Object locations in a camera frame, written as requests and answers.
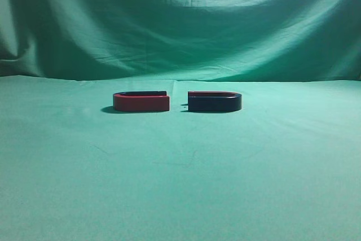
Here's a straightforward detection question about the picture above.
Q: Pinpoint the blue-red horseshoe magnet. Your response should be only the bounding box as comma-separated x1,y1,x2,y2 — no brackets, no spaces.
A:
187,91,242,112

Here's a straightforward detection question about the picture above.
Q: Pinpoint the left red-blue horseshoe magnet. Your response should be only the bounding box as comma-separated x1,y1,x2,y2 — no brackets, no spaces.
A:
113,91,170,112

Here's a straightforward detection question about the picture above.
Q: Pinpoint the green cloth backdrop and cover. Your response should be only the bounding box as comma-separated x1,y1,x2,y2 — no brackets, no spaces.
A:
1,0,360,240

